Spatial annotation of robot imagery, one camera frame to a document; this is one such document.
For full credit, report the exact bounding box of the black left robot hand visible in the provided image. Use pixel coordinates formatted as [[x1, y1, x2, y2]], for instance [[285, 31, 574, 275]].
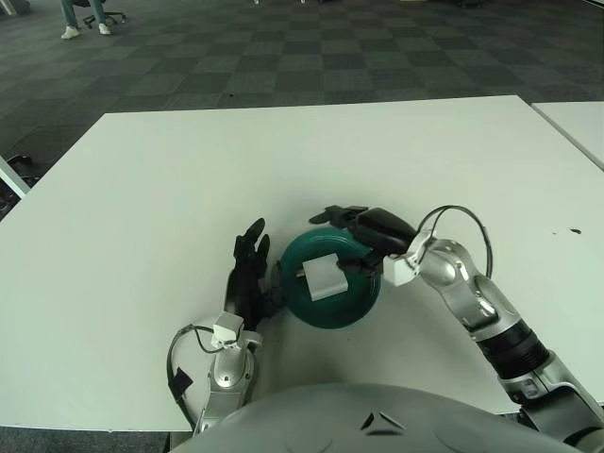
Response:
[[211, 217, 287, 353]]

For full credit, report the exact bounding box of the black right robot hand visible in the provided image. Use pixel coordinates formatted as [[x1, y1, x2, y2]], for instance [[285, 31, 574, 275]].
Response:
[[309, 205, 433, 288]]

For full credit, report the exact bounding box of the white charger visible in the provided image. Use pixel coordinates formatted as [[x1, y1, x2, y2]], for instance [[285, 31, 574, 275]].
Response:
[[295, 253, 349, 302]]

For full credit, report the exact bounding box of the green plate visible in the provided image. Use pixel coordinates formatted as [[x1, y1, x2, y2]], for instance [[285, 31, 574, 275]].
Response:
[[278, 228, 382, 330]]

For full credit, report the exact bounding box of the grey robot torso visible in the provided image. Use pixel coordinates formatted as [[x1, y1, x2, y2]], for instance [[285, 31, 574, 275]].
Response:
[[169, 381, 586, 453]]

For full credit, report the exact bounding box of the white neighbouring table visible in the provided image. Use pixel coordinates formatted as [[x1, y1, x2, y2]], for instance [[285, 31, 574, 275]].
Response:
[[531, 100, 604, 171]]

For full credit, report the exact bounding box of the dark clutter under side table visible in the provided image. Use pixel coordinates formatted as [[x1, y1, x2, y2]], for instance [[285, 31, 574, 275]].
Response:
[[0, 153, 37, 213]]

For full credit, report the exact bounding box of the white side table edge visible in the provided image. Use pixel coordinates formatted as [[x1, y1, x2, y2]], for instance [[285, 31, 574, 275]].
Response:
[[0, 153, 32, 197]]

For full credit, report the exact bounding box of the black office chair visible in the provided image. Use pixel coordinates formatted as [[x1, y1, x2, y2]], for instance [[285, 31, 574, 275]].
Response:
[[73, 0, 127, 27]]

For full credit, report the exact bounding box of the person in jeans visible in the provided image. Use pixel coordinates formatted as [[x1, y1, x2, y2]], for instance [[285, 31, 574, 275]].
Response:
[[59, 0, 112, 40]]

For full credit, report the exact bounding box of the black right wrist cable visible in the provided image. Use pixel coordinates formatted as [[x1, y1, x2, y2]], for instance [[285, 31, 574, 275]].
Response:
[[417, 205, 495, 277]]

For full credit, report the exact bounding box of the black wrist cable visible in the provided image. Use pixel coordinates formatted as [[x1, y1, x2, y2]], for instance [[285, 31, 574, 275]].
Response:
[[417, 205, 495, 277], [164, 325, 224, 422]]

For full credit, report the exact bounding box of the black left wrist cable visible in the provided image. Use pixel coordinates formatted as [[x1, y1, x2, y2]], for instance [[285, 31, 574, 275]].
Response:
[[164, 325, 224, 422]]

